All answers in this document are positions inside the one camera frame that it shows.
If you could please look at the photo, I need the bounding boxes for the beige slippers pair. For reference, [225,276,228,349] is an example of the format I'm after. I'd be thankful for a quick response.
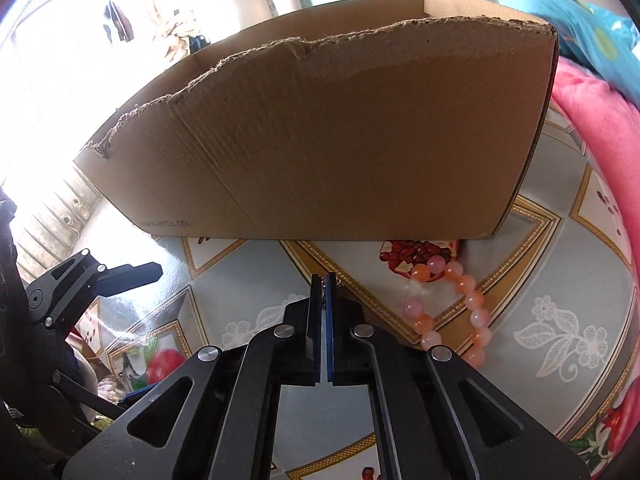
[60,200,96,226]

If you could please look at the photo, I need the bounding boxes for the dark hanging garment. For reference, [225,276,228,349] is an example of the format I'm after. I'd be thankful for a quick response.
[102,1,136,43]

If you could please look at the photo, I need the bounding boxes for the fruit print tablecloth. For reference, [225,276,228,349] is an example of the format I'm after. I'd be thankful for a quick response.
[80,100,640,480]

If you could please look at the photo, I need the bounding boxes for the orange pink bead bracelet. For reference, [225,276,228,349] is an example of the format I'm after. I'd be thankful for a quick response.
[397,255,493,367]

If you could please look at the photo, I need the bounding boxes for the cluttered pile of belongings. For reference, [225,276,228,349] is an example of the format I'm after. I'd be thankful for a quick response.
[160,20,211,56]

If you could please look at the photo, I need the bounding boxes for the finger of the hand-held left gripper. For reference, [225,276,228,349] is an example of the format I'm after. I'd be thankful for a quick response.
[26,248,164,332]
[51,370,162,419]

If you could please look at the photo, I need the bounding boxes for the pink floral blanket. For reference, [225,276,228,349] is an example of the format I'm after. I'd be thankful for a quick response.
[550,55,640,276]

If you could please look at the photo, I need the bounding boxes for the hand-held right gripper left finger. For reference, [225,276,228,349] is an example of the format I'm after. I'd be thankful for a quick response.
[61,273,324,480]

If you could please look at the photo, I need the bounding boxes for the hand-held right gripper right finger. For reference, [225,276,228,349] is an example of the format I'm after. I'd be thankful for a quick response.
[322,273,592,480]

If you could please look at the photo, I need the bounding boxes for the blue patterned quilt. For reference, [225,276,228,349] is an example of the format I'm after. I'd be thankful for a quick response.
[497,0,640,98]

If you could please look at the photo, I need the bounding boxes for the brown cardboard box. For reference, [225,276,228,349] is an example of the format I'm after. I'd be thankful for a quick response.
[74,0,558,241]

